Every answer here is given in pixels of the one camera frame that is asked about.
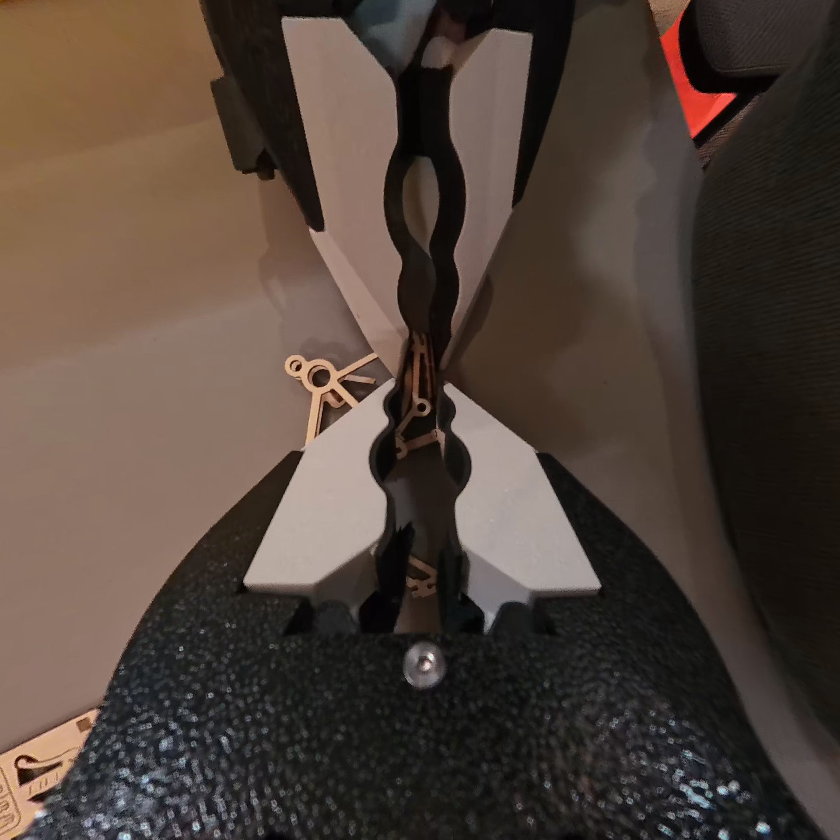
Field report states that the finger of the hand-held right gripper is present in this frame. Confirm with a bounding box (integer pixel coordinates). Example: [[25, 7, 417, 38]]
[[281, 14, 434, 374], [425, 28, 534, 371]]

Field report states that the red panel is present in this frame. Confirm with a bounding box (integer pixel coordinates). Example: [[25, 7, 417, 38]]
[[659, 13, 756, 142]]

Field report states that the slotted wooden strip part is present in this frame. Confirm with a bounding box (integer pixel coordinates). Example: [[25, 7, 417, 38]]
[[402, 331, 435, 411]]

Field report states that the wide wooden parts sheet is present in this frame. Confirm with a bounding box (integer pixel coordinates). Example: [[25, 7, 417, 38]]
[[0, 707, 101, 829]]

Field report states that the black office chair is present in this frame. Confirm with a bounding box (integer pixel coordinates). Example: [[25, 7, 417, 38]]
[[676, 0, 840, 840]]

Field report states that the small wooden ring strut part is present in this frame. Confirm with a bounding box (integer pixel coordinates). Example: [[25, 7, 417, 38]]
[[392, 397, 442, 460]]

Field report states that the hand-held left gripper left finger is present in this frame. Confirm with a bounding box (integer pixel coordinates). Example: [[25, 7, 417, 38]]
[[241, 376, 403, 621]]

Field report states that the wooden model frame part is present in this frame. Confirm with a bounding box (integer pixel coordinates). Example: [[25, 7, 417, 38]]
[[283, 351, 385, 448]]

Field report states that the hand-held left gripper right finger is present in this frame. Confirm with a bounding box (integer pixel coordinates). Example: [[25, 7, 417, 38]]
[[441, 382, 602, 632]]

